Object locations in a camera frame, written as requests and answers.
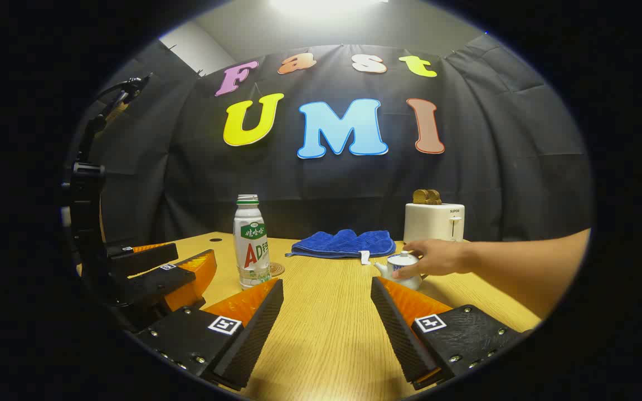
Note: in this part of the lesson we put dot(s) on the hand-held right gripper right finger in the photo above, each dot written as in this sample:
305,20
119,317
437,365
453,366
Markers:
402,340

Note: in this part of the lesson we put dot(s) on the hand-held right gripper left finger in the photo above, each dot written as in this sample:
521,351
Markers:
254,340

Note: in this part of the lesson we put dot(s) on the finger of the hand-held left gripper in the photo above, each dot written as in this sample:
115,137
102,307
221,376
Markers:
154,284
148,259

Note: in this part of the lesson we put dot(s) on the white blue-patterned teacup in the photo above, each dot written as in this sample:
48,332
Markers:
410,280

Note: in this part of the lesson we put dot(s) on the round wooden coaster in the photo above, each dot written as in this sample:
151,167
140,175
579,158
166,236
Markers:
277,269

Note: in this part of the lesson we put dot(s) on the white water bottle green label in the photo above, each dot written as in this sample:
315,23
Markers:
251,262

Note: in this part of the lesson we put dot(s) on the white teacup lid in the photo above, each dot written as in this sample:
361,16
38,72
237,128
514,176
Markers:
402,258

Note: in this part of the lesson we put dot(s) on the blue towel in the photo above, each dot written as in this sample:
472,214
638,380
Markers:
343,243

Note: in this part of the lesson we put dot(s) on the white toaster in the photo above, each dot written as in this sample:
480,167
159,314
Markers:
429,223

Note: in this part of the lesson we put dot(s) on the brown toast slice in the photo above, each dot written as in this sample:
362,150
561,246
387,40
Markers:
420,196
435,196

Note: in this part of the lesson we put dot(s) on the black backdrop cloth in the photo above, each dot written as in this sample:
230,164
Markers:
466,167

